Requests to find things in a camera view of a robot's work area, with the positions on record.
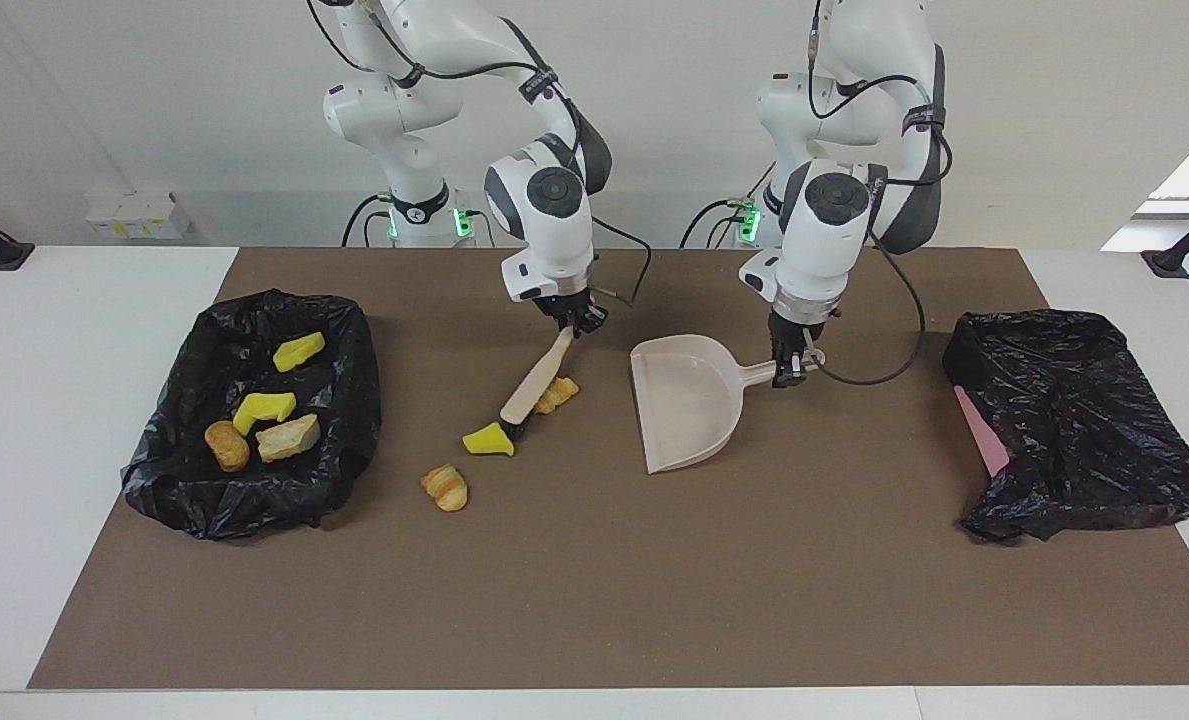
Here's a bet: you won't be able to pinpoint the pink plastic bin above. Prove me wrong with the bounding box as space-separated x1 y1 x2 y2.
954 385 1011 478

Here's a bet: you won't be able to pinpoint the black left base cable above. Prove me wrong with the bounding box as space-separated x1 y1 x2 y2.
679 195 755 249

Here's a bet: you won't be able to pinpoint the black base cable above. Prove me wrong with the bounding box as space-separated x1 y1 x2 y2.
342 193 395 248
679 195 755 249

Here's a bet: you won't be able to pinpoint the black right base cable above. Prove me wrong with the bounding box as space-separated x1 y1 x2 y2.
342 193 395 248

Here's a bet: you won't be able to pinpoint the yellow sponge wedge piece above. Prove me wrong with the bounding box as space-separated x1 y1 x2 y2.
462 421 517 458

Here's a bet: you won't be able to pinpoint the beige hand brush black bristles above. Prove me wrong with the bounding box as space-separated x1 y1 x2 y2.
499 328 576 442

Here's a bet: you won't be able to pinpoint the pale toy bread slice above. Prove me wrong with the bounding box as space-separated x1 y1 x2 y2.
255 413 322 464

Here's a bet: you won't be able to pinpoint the white wall socket box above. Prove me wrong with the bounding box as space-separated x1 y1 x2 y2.
85 192 194 240

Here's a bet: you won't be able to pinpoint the toy croissant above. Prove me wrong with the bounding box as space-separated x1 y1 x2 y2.
420 464 470 513
534 375 581 415

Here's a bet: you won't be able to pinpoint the brown table mat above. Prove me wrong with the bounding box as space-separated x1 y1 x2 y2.
27 247 1189 691

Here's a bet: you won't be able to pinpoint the beige plastic dustpan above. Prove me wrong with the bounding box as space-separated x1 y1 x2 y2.
630 334 827 475

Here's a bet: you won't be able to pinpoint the yellow and green sponge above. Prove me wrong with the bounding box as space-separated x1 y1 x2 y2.
231 391 298 437

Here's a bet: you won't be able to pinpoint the brown toy bread roll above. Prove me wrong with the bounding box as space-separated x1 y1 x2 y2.
204 420 252 473

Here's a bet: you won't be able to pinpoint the black trash bag pink bin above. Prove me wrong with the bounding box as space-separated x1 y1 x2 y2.
942 308 1189 544

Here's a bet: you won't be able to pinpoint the plain yellow sponge piece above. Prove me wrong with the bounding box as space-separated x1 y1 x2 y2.
272 332 327 373

